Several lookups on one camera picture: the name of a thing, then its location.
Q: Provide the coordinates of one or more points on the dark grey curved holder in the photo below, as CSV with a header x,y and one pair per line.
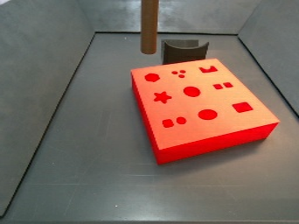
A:
x,y
180,50

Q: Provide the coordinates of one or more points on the brown oval peg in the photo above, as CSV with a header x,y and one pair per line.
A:
x,y
149,9

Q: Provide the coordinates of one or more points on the red shape-sorter block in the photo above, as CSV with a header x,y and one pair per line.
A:
x,y
198,109

